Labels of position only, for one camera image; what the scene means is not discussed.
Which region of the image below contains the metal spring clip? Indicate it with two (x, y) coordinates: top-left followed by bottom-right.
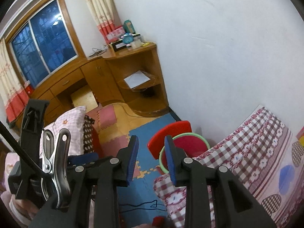
(42, 128), (72, 209)

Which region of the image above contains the black cable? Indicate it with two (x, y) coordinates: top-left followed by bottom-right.
(0, 121), (45, 177)

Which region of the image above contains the heart patchwork tablecloth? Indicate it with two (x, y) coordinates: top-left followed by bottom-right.
(153, 107), (304, 228)

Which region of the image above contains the red floral wall cloth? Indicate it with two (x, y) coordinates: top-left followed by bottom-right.
(296, 126), (304, 148)

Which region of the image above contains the person's left forearm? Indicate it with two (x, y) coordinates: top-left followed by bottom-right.
(0, 190), (41, 221)

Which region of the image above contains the thin black floor wire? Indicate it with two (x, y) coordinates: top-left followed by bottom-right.
(119, 201), (167, 213)

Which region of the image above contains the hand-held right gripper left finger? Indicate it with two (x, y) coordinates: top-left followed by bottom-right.
(30, 135), (139, 228)

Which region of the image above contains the brown polka-dot cloth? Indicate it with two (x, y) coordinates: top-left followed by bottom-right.
(83, 115), (97, 153)

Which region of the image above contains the red basin with green rim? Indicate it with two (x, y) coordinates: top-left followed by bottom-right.
(159, 133), (211, 175)

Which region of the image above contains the grey power cord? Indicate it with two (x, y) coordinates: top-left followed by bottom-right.
(119, 103), (162, 118)

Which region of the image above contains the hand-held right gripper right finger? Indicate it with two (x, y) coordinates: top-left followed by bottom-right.
(164, 135), (277, 228)

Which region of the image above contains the blue alarm clock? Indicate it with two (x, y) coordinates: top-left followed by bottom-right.
(121, 33), (135, 46)

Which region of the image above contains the cream floral curtain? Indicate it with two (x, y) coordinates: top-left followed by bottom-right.
(77, 0), (125, 44)
(0, 38), (30, 124)

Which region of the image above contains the teal box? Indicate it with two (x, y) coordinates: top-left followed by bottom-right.
(123, 19), (136, 34)

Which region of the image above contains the wooden framed window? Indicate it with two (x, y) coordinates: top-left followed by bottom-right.
(5, 0), (80, 91)

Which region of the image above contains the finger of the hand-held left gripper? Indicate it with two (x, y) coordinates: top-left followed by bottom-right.
(68, 152), (112, 169)

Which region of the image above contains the white paper sheet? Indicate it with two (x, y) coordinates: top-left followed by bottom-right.
(123, 70), (151, 89)

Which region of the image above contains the wooden stool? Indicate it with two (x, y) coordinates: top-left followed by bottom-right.
(70, 87), (99, 110)

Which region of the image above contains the wooden desk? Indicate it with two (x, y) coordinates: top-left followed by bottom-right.
(31, 42), (169, 129)

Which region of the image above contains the pink tissue box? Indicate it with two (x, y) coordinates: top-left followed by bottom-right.
(106, 27), (125, 41)

